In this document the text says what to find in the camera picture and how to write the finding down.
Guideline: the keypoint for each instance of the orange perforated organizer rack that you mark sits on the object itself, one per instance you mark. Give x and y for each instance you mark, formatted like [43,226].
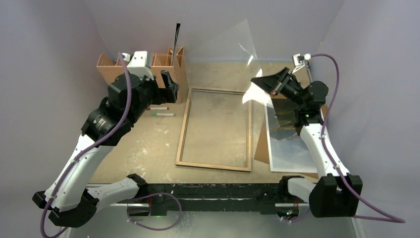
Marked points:
[160,62]

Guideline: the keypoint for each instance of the green capped white marker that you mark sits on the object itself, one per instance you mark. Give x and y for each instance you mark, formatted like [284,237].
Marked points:
[163,114]

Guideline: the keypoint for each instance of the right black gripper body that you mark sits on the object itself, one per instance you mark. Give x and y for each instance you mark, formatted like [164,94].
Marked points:
[286,85]

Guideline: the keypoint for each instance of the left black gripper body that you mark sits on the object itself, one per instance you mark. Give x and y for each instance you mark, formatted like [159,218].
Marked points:
[151,93]

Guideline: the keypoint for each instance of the black flat strip in rack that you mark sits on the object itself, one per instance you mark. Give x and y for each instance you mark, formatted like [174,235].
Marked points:
[174,52]

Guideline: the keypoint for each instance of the brown cardboard backing board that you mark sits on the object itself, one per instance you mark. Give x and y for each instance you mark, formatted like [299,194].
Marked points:
[262,148]

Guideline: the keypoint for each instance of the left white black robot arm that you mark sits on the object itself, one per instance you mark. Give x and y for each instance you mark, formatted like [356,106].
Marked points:
[68,202]

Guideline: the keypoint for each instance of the clear acrylic sheet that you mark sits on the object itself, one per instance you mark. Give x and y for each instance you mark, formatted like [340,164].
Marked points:
[228,60]

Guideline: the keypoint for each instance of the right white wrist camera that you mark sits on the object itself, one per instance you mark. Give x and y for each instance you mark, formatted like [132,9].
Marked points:
[300,61]

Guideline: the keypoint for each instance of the red capped white marker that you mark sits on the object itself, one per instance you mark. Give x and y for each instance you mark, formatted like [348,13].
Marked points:
[157,108]

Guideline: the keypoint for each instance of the landscape photo print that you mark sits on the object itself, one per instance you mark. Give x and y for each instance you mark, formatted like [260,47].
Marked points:
[288,151]

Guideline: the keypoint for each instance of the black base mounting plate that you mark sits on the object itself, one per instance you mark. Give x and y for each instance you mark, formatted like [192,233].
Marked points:
[263,198]

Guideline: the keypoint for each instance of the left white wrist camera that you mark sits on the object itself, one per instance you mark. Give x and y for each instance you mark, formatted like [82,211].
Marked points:
[139,64]

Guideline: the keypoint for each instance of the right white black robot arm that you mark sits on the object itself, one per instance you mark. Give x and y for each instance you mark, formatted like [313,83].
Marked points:
[337,190]

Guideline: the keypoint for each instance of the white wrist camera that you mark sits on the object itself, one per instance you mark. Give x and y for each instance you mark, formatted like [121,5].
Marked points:
[139,64]
[300,61]

